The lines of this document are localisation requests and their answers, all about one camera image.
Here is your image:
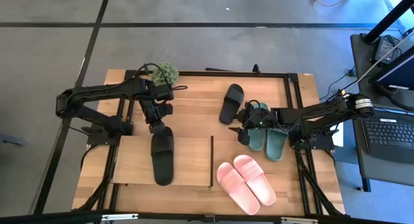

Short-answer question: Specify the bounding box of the green plant in white pot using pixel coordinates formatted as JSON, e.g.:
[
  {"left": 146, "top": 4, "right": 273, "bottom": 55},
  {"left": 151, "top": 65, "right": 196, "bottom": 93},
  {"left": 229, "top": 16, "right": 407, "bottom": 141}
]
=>
[{"left": 149, "top": 62, "right": 180, "bottom": 87}]

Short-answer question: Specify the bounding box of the black pole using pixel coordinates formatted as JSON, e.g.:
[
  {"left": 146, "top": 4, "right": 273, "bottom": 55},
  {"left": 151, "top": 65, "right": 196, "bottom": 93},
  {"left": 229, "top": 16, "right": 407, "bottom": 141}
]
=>
[{"left": 362, "top": 0, "right": 414, "bottom": 45}]

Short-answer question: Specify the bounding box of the black power adapter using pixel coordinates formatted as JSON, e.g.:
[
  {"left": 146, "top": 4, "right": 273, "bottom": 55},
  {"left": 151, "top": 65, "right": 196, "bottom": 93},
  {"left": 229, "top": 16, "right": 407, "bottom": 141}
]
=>
[{"left": 373, "top": 36, "right": 396, "bottom": 65}]

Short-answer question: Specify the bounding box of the black aluminium table frame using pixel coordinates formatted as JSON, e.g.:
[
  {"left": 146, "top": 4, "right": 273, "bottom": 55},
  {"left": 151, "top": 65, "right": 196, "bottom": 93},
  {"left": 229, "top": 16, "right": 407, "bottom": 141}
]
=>
[{"left": 73, "top": 67, "right": 345, "bottom": 223}]

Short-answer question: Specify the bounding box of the green rubber slide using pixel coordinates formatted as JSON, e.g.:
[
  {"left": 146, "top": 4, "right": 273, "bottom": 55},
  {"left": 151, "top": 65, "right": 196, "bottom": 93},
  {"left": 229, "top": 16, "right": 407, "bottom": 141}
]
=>
[
  {"left": 246, "top": 102, "right": 270, "bottom": 152},
  {"left": 265, "top": 128, "right": 289, "bottom": 162}
]

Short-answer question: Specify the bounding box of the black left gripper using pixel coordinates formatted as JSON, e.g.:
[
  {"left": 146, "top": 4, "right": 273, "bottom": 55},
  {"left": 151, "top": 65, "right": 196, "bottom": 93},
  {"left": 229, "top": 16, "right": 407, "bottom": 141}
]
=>
[{"left": 141, "top": 98, "right": 175, "bottom": 135}]

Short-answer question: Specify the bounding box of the grey desk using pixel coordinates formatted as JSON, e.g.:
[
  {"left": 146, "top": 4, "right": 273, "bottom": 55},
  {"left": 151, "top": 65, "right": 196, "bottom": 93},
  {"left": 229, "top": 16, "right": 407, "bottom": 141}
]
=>
[{"left": 350, "top": 32, "right": 414, "bottom": 193}]

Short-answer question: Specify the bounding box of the black laptop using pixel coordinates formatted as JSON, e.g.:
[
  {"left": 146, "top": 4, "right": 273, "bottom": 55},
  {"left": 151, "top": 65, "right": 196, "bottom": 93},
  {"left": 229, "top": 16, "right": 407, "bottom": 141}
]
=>
[{"left": 360, "top": 116, "right": 414, "bottom": 165}]

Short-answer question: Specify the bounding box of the pink rubber slide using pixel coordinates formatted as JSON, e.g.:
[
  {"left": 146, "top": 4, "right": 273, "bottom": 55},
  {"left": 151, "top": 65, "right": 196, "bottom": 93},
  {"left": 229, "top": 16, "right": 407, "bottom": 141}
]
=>
[
  {"left": 232, "top": 154, "right": 278, "bottom": 207},
  {"left": 215, "top": 161, "right": 261, "bottom": 216}
]

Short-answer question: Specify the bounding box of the black monitor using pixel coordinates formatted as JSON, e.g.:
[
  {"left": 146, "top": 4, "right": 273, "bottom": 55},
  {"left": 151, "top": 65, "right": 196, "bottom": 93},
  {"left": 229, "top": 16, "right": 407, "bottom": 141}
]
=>
[{"left": 368, "top": 45, "right": 414, "bottom": 91}]

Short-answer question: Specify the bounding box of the black rubber slide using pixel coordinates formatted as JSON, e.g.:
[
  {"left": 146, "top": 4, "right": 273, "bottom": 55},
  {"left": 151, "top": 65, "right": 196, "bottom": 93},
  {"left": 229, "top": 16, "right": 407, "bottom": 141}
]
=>
[
  {"left": 218, "top": 83, "right": 245, "bottom": 126},
  {"left": 150, "top": 126, "right": 176, "bottom": 187}
]

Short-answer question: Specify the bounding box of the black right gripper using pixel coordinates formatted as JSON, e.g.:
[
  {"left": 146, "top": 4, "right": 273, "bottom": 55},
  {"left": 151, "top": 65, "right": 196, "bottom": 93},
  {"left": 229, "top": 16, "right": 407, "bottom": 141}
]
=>
[{"left": 228, "top": 102, "right": 276, "bottom": 146}]

